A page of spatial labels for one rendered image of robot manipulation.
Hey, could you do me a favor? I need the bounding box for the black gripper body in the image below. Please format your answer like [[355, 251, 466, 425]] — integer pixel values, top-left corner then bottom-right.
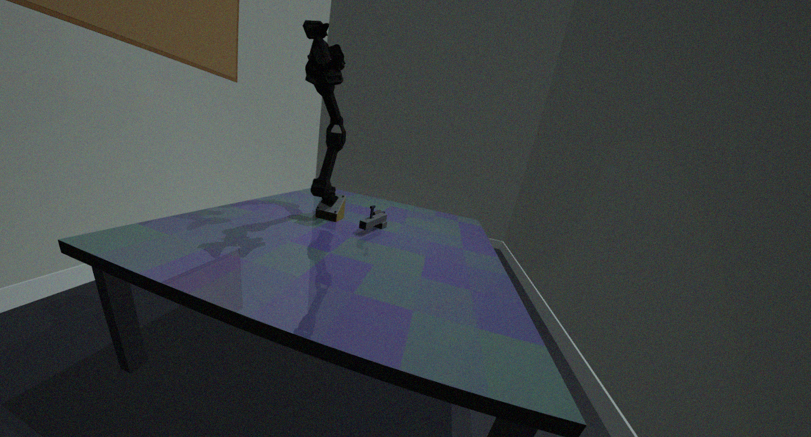
[[303, 20, 343, 86]]

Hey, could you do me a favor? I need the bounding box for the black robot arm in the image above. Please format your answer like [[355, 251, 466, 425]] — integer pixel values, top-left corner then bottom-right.
[[305, 40, 346, 207]]

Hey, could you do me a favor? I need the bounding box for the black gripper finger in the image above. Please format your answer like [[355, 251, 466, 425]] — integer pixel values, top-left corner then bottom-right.
[[307, 23, 329, 36], [323, 54, 342, 77]]

